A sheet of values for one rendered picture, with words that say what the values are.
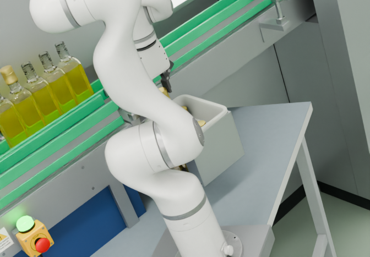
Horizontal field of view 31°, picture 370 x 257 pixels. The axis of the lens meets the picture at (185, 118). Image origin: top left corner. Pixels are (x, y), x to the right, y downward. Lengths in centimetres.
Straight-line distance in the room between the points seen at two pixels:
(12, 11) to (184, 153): 75
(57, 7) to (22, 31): 66
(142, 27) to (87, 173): 44
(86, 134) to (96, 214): 25
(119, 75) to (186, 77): 75
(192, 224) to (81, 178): 41
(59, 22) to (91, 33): 76
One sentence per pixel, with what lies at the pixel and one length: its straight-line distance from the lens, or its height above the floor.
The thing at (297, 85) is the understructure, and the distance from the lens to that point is 271.
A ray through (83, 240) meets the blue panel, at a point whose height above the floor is 81.
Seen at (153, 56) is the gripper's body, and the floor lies 121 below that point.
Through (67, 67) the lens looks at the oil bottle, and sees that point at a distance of 191.
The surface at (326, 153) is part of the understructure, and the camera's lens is 284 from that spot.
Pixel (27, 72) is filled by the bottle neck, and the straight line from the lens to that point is 187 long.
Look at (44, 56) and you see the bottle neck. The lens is 188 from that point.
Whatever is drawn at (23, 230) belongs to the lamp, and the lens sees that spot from 177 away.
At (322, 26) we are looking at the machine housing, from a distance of 244.
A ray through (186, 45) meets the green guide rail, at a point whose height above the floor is 110.
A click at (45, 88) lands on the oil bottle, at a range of 189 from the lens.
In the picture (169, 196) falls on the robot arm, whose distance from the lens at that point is 155.
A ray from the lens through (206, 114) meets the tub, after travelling 198.
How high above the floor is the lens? 194
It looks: 29 degrees down
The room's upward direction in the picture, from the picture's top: 20 degrees counter-clockwise
